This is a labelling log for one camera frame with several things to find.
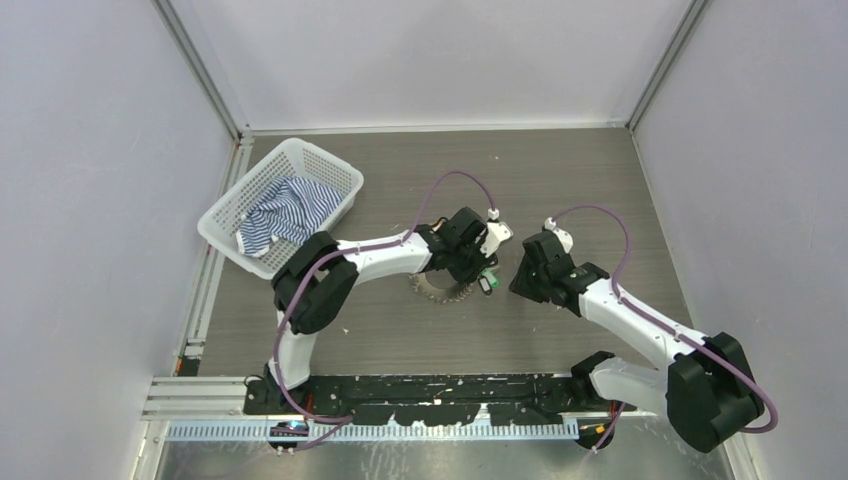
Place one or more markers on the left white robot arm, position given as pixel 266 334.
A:
pixel 311 288

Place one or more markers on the large metal keyring disc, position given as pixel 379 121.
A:
pixel 453 293

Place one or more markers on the white slotted cable duct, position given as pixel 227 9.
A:
pixel 303 431

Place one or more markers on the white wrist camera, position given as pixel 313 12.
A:
pixel 497 233
pixel 564 237

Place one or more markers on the white plastic mesh basket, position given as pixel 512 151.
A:
pixel 292 157

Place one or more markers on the blue white striped cloth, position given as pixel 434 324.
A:
pixel 291 208

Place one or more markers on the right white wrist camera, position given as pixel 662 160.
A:
pixel 564 237

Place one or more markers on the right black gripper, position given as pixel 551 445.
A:
pixel 521 286

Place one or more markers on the black key tag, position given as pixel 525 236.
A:
pixel 485 286

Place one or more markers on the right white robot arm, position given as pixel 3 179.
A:
pixel 701 384

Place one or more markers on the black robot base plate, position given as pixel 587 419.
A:
pixel 434 400

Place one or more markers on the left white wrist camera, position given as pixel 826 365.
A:
pixel 497 233

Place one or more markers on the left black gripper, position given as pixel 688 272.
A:
pixel 481 264

